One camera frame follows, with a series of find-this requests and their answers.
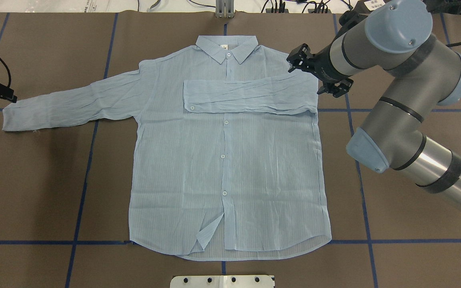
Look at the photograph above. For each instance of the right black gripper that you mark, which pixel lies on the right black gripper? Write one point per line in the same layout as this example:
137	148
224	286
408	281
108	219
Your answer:
323	66

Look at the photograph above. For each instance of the light blue button shirt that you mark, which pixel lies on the light blue button shirt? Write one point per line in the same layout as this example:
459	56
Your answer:
228	158

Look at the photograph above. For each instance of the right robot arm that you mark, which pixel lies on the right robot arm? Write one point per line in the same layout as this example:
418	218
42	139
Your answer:
398	38

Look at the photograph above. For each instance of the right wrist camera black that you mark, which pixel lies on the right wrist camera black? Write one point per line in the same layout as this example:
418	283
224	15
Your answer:
301	59

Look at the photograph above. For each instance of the aluminium frame post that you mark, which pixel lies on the aluminium frame post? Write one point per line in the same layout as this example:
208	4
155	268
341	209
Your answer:
224	8

